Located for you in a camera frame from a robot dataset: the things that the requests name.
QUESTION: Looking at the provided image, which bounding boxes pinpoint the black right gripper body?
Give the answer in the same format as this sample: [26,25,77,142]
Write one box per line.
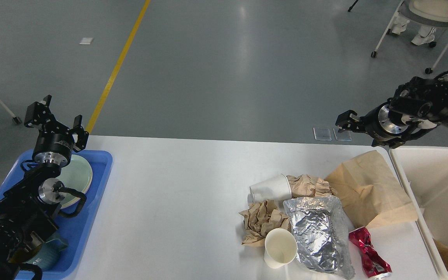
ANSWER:
[362,102,413,142]

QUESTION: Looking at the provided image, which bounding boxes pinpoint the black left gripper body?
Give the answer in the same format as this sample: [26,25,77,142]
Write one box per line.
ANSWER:
[32,131,75,167]

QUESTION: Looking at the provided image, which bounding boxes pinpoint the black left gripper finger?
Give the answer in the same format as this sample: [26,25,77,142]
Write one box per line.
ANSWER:
[24,94,63,135]
[67,115,89,152]

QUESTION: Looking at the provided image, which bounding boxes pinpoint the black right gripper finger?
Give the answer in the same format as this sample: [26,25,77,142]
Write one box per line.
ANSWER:
[383,126,435,149]
[335,110,368,135]

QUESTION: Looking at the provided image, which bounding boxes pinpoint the green plate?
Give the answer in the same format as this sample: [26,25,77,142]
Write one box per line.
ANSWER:
[57,154,93,194]

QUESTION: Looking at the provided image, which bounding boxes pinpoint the brown paper bag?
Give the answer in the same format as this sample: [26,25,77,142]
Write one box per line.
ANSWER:
[325,150,418,229]

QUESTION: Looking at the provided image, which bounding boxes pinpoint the brown paper back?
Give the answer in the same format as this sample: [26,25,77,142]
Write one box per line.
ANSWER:
[286,174,334,198]

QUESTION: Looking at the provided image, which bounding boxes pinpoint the brown paper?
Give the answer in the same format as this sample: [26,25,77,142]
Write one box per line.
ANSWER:
[239,199,291,247]
[286,174,334,198]

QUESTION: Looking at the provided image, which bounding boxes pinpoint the white paper cup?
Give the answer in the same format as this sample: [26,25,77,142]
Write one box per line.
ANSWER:
[264,228,298,269]
[249,174,292,203]

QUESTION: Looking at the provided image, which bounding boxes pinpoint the silver foil bag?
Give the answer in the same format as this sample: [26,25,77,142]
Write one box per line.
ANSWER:
[283,195,355,280]

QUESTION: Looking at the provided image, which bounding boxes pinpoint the brown paper front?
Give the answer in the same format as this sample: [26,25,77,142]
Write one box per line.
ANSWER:
[239,199,291,247]

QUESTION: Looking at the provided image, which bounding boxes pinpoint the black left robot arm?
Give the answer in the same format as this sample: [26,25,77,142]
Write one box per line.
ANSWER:
[0,95,89,280]

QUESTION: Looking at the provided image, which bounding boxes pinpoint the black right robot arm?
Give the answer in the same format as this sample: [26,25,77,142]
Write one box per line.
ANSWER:
[335,71,448,149]

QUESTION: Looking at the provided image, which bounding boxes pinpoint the floor outlet plate right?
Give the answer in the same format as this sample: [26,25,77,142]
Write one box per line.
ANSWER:
[333,128,353,142]

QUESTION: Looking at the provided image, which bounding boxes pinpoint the floor outlet plate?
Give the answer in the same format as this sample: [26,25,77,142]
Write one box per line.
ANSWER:
[313,127,333,141]
[333,128,353,142]

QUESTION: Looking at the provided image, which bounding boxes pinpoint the floor outlet plate left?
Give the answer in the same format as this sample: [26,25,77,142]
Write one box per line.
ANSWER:
[313,127,333,141]

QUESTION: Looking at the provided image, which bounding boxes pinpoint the white plastic bin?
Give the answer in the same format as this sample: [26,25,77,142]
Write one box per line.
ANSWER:
[389,146,448,280]

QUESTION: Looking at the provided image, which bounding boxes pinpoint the yellow plate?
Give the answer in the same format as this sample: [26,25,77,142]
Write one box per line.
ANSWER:
[60,182,91,209]

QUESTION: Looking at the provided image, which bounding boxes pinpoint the blue plastic tray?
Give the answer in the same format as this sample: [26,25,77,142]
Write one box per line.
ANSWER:
[0,150,113,280]

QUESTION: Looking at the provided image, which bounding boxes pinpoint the seated person white shoes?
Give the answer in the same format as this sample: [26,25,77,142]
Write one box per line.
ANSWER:
[390,16,437,46]

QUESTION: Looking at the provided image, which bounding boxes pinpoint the teal mug yellow inside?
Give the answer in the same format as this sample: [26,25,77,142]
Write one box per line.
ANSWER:
[9,233,69,271]

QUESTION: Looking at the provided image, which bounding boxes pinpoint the red soda can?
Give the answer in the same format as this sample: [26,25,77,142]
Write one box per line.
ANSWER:
[348,227,392,280]

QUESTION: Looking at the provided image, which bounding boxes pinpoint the white rolling chair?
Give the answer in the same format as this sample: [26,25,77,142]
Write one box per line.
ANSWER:
[371,0,448,58]

